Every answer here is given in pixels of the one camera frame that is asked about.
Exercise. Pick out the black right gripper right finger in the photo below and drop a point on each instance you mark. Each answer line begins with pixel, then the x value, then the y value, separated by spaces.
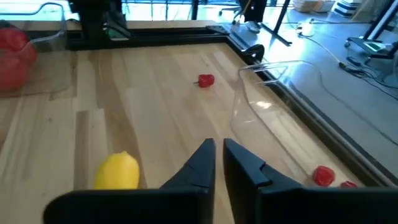
pixel 264 205

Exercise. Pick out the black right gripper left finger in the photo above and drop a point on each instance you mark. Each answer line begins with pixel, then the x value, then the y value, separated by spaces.
pixel 186 205

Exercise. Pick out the yellow plastic lemon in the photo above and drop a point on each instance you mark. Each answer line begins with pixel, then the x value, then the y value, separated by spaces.
pixel 117 172

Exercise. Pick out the red plastic tomato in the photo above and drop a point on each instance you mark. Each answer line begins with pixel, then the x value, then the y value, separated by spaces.
pixel 15 70
pixel 12 37

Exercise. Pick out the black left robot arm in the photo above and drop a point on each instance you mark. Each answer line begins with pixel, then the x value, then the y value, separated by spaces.
pixel 90 21

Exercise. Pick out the clear plastic bin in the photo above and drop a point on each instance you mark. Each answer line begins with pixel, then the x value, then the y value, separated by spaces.
pixel 53 71
pixel 264 124

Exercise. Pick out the black table clamp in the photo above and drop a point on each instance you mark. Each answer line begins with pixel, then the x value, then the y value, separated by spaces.
pixel 256 51

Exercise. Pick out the black stand leg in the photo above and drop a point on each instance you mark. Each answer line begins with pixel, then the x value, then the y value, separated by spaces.
pixel 278 28

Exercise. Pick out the person's shoe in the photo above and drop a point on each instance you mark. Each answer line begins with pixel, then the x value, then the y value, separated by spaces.
pixel 254 27

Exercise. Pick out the person's leg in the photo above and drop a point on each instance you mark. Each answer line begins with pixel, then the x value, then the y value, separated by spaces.
pixel 253 9

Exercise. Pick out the black aluminium table frame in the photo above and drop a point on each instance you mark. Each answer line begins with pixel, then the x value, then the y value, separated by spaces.
pixel 174 33

